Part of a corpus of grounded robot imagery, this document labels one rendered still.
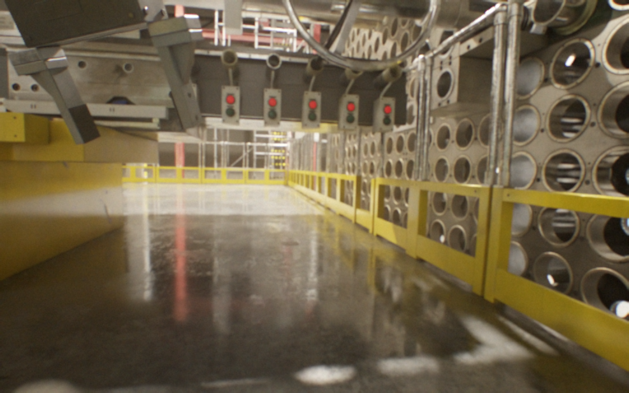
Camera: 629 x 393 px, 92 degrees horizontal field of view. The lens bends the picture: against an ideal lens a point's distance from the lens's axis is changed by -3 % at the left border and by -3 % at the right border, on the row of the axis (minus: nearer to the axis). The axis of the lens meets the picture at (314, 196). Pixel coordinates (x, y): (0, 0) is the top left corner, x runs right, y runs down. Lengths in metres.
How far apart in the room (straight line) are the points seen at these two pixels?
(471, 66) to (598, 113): 0.75
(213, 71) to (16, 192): 0.92
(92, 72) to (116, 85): 0.11
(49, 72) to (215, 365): 0.62
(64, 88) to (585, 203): 1.03
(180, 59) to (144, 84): 1.24
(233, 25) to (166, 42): 1.35
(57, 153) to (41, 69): 1.00
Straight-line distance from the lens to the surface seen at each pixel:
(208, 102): 1.49
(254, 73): 1.54
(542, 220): 2.23
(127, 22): 0.36
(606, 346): 1.02
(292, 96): 1.49
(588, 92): 2.10
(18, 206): 1.67
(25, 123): 1.33
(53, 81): 0.43
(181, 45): 0.35
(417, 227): 1.65
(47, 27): 0.41
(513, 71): 1.25
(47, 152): 1.44
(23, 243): 1.70
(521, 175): 2.48
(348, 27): 0.81
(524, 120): 2.48
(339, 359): 0.81
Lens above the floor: 0.44
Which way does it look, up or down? 5 degrees down
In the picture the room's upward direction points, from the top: 2 degrees clockwise
